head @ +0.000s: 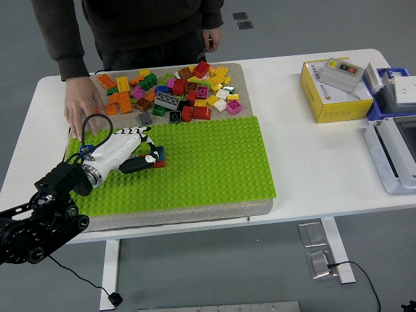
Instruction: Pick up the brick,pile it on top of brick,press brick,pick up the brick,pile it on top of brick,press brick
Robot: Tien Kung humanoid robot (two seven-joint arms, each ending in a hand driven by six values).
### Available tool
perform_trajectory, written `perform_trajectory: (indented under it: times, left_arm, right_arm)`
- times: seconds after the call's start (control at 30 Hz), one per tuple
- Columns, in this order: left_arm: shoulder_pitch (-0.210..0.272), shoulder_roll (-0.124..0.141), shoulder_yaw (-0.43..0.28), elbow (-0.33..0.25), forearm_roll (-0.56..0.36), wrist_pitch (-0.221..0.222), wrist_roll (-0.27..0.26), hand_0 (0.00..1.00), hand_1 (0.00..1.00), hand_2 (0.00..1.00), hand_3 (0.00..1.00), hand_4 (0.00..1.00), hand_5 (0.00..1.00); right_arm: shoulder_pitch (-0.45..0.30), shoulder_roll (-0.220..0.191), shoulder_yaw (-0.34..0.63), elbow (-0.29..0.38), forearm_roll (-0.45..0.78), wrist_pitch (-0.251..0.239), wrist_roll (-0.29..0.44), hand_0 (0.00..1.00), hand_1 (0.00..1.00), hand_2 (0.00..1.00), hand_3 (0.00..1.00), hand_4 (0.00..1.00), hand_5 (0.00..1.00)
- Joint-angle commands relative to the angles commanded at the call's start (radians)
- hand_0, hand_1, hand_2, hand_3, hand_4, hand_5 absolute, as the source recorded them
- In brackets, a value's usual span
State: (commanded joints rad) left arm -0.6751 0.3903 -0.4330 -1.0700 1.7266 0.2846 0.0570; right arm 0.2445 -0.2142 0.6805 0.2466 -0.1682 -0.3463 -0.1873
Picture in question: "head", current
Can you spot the orange long brick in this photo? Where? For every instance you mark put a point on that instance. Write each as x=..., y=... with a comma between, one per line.
x=124, y=102
x=111, y=109

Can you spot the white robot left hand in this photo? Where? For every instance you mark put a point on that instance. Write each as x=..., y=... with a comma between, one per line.
x=113, y=151

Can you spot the dark brown brick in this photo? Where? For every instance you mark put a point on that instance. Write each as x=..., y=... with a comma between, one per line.
x=191, y=86

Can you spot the small magenta brick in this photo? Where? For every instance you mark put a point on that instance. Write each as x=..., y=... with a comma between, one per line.
x=170, y=84

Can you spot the person's right forearm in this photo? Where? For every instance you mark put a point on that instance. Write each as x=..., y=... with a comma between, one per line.
x=65, y=48

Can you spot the small dark green brick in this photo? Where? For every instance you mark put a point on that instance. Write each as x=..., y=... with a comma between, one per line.
x=112, y=91

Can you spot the white electrical enclosure box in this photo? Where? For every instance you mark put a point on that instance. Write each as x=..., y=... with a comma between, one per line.
x=377, y=152

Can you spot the dark green long brick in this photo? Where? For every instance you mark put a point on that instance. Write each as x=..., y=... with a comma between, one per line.
x=148, y=82

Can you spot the dark floor socket cover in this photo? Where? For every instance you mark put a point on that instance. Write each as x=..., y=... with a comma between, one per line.
x=245, y=25
x=240, y=16

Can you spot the white wall socket panel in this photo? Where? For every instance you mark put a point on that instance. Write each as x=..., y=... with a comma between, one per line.
x=405, y=91

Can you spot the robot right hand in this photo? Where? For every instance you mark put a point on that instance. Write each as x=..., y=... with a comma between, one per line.
x=409, y=307

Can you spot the dark grey long brick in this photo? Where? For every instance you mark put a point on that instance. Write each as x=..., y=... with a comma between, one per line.
x=166, y=100

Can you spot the small orange brick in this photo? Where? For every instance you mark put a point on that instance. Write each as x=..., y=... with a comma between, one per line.
x=113, y=98

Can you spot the small blue brick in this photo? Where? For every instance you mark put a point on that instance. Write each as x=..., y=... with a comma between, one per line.
x=160, y=152
x=84, y=149

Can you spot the lime green studded baseplate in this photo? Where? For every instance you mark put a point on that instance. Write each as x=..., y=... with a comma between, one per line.
x=211, y=162

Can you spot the red long brick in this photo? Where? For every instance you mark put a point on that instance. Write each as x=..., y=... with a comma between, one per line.
x=160, y=164

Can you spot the yellow long brick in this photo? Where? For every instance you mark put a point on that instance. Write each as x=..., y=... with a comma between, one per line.
x=122, y=83

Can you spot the small white plastic box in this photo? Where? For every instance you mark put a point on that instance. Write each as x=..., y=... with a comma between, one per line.
x=372, y=78

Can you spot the blue plastic bin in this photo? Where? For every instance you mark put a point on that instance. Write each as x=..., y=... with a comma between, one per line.
x=373, y=112

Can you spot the long metal floor strip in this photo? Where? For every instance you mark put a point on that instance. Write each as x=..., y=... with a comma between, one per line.
x=221, y=307

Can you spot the silver floor plate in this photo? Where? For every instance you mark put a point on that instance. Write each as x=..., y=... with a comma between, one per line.
x=312, y=234
x=320, y=265

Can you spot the person's left forearm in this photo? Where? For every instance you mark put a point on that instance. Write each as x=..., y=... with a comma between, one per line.
x=214, y=16

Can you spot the yellow cardboard box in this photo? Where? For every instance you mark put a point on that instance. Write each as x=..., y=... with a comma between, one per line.
x=344, y=112

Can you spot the grey-brown foam mat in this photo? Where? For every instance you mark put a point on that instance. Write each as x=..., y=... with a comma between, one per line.
x=195, y=216

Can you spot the person's left hand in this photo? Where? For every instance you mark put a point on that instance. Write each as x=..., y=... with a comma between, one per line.
x=212, y=39

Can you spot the shiny green brick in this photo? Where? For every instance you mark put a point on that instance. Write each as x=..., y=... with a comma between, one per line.
x=228, y=88

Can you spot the small dark grey brick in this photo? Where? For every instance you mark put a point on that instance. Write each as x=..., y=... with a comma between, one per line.
x=145, y=118

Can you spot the black brick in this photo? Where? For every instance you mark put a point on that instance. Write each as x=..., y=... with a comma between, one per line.
x=175, y=117
x=183, y=104

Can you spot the grey push-button switch box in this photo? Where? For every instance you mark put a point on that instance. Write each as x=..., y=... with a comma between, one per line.
x=341, y=76

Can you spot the person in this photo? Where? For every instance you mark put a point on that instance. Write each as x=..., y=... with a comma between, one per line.
x=146, y=19

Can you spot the white brick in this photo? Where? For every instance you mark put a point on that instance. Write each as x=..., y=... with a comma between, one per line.
x=222, y=94
x=220, y=105

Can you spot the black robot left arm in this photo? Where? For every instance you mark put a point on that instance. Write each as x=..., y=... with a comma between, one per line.
x=61, y=182

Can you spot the person's right hand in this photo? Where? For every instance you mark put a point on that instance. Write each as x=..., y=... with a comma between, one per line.
x=79, y=100

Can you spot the white table leg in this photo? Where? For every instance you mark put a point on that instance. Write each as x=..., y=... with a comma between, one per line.
x=109, y=276
x=338, y=247

